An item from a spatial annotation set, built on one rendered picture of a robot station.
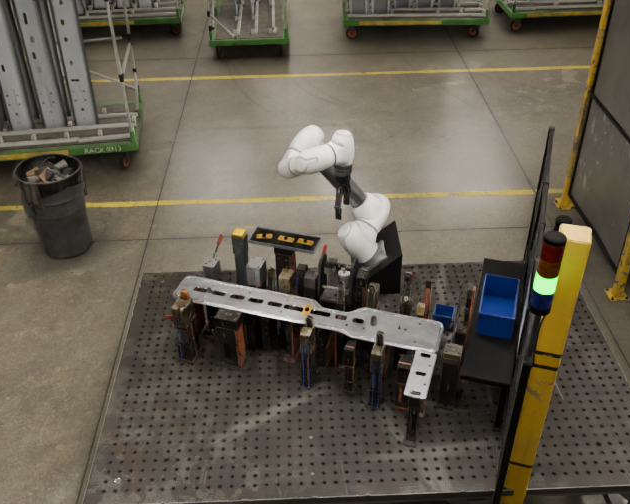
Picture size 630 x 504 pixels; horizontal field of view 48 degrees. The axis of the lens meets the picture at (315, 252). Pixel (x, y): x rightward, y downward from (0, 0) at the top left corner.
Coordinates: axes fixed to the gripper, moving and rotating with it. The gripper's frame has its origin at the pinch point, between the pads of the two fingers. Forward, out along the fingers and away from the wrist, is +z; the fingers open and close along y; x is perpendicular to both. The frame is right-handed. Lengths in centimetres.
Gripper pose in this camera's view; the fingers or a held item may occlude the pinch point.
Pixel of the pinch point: (342, 209)
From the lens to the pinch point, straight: 343.5
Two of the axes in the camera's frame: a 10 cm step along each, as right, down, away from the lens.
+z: 0.2, 8.1, 5.9
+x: 9.5, 1.7, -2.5
